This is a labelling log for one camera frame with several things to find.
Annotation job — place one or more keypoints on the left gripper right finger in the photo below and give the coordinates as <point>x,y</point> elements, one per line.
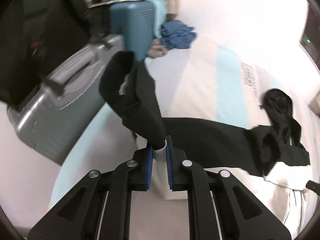
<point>219,205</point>

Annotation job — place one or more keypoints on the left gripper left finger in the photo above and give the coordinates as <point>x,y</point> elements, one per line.
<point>99,205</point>

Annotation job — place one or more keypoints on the black and white jacket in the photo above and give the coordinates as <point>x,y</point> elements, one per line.
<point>129,89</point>

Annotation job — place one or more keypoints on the grey hard suitcase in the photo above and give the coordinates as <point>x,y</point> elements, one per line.
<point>53,120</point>

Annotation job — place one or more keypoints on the striped pastel bed mattress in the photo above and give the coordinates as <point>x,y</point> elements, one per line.
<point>213,83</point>

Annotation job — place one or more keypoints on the blue crumpled garment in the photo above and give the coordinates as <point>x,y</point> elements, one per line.
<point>175,34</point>

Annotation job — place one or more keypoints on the teal hard suitcase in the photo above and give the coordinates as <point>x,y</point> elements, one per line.
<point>138,22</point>

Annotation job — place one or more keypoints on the black bag pile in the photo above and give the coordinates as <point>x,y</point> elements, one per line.
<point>36,37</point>

